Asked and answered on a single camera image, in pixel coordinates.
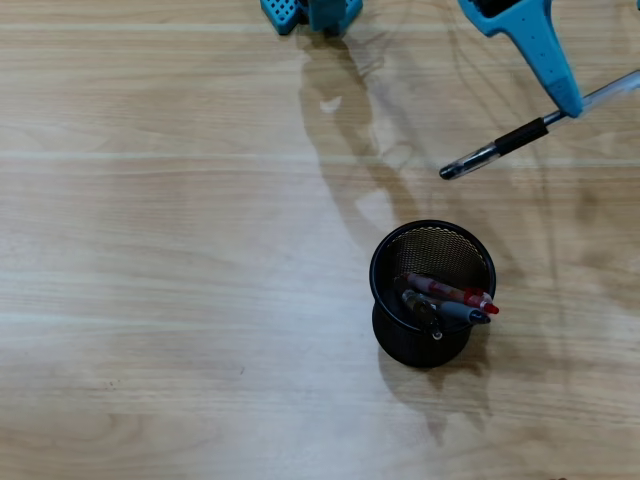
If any black retractable pen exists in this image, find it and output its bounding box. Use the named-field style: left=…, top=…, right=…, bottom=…
left=407, top=297, right=445, bottom=342

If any clear pen with grey grip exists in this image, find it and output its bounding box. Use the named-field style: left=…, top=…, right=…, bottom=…
left=401, top=289, right=492, bottom=326

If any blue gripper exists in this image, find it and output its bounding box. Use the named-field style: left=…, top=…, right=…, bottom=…
left=457, top=0, right=585, bottom=119

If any red pen with white grip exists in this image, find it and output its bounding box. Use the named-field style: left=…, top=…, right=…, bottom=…
left=404, top=272, right=500, bottom=316

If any black mesh pen holder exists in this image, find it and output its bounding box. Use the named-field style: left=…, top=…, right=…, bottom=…
left=368, top=219, right=498, bottom=370

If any clear stick pen black grip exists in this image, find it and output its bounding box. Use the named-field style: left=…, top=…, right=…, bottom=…
left=438, top=69, right=640, bottom=181

